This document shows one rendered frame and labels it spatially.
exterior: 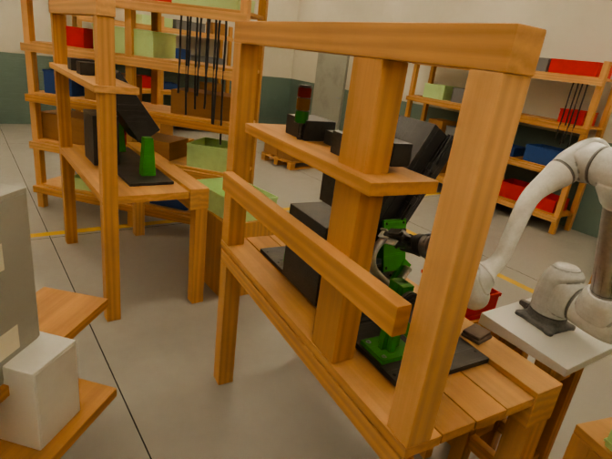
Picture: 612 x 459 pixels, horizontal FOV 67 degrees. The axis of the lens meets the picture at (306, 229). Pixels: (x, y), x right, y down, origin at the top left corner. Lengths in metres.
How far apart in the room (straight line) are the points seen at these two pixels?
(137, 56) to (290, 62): 7.87
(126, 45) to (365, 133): 3.59
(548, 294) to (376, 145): 1.10
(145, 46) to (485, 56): 3.86
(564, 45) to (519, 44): 6.68
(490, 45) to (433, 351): 0.71
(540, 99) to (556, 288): 5.82
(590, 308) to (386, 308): 0.98
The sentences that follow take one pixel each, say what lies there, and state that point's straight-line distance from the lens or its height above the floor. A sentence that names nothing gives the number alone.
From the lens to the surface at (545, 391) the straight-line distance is 1.80.
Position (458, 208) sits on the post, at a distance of 1.09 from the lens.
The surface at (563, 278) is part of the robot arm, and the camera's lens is 2.11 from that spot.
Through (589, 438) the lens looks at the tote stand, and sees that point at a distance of 1.90.
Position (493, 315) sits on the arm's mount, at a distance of 2.16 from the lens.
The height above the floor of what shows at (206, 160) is 0.81.
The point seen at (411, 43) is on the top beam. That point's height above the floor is 1.89.
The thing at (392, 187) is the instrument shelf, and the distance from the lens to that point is 1.30.
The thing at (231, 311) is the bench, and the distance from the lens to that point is 2.60.
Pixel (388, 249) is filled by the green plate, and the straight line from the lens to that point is 1.87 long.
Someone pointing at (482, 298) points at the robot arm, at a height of 1.17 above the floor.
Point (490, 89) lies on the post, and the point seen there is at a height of 1.82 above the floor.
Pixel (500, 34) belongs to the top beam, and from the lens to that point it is 1.06.
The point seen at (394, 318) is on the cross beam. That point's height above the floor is 1.24.
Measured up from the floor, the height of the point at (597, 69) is 2.10.
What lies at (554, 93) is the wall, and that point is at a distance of 7.68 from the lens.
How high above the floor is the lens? 1.83
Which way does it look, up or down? 20 degrees down
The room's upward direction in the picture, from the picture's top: 7 degrees clockwise
